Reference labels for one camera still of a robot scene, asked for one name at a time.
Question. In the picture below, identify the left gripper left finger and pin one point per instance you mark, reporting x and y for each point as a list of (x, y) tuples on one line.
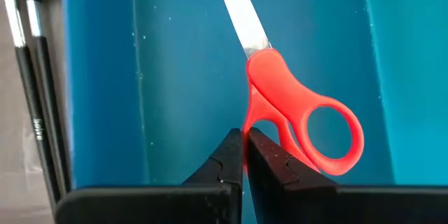
[(227, 168)]

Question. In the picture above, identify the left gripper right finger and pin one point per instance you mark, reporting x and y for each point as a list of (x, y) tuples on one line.
[(273, 182)]

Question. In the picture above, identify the black brush silver ferrule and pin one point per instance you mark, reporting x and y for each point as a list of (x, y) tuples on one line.
[(49, 94), (31, 94)]

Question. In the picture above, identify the blue plastic bin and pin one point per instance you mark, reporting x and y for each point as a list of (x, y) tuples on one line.
[(175, 77)]

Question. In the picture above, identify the grey translucent plastic bin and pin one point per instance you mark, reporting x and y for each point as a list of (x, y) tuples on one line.
[(10, 147)]

